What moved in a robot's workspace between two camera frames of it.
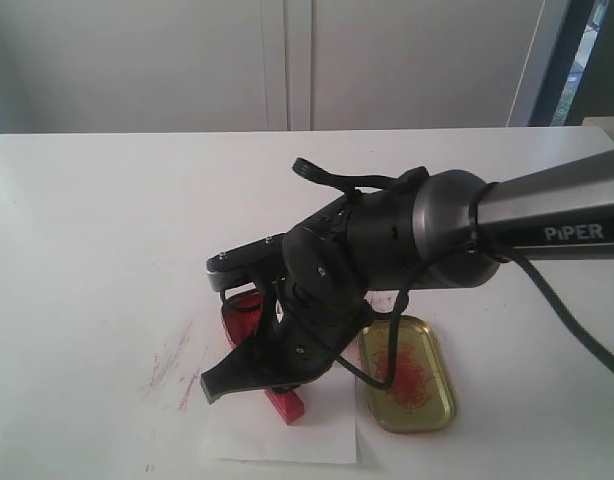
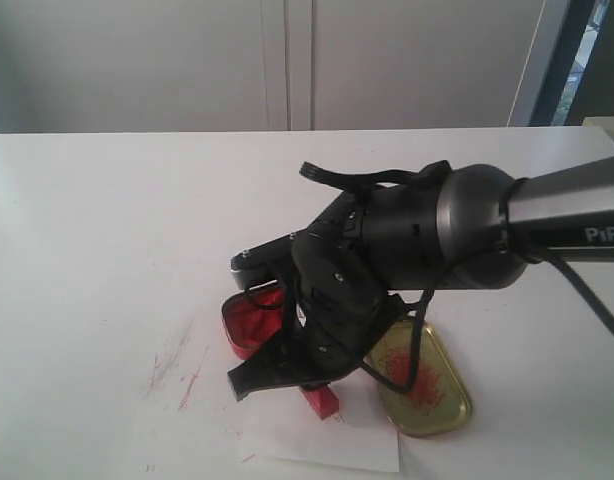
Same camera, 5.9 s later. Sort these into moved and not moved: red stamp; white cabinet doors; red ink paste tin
Moved: red stamp
Not moved: white cabinet doors; red ink paste tin
